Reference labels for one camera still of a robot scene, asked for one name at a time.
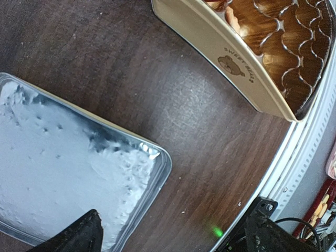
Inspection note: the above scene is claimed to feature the gold cookie tin box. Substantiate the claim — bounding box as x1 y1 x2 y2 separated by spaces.
152 0 335 122

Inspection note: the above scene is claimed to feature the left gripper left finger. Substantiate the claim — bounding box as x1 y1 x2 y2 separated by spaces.
29 209 103 252

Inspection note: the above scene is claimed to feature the silver tin lid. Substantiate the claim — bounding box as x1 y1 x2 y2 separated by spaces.
1 73 172 251

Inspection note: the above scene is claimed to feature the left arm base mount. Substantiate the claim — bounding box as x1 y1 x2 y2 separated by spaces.
215 197 278 251

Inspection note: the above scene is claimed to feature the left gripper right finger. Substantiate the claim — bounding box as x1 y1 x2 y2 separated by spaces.
244 216 319 252

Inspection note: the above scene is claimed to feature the front aluminium rail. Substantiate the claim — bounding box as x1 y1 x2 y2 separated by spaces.
212 55 335 251

